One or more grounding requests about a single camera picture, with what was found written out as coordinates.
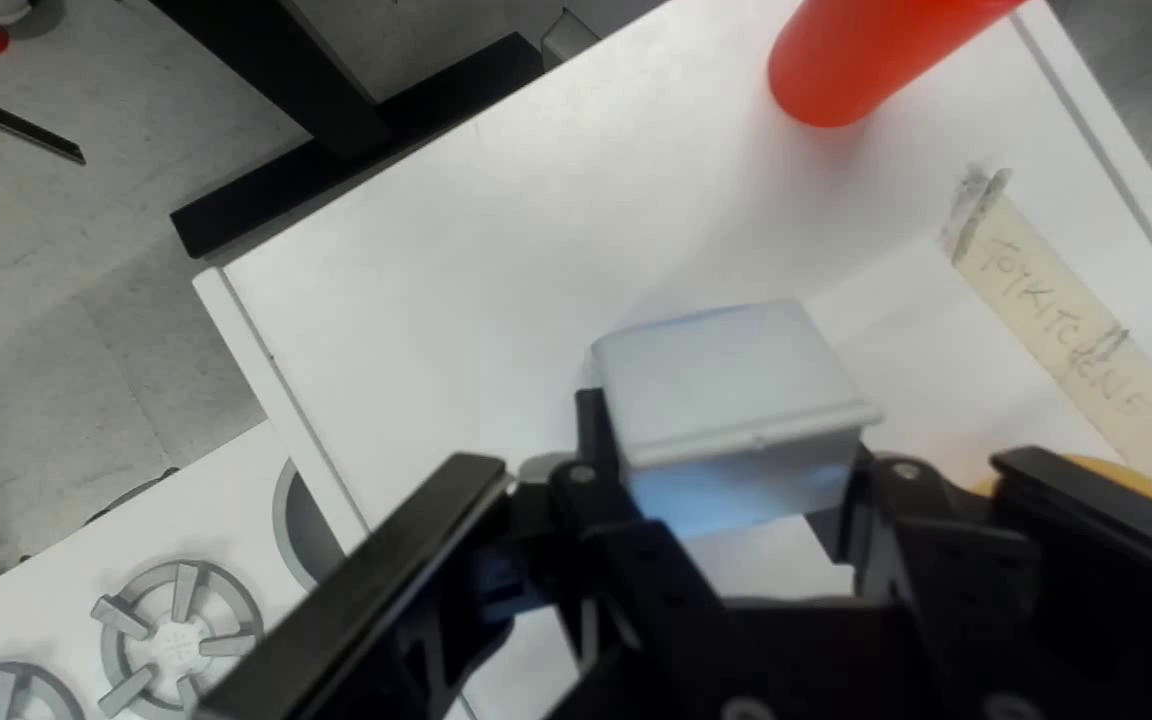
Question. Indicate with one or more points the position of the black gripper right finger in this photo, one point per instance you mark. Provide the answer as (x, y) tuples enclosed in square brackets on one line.
[(1071, 585)]

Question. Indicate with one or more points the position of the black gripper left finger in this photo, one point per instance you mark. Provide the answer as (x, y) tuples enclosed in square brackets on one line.
[(402, 602)]

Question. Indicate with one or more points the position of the red ketchup squeeze bottle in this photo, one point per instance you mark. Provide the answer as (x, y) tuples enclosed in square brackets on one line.
[(870, 55)]

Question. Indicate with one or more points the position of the grey toy sink basin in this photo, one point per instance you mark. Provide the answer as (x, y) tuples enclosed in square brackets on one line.
[(299, 524)]

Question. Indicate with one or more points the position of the grey toy stove burner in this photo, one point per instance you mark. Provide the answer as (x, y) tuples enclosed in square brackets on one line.
[(2, 694), (178, 643)]

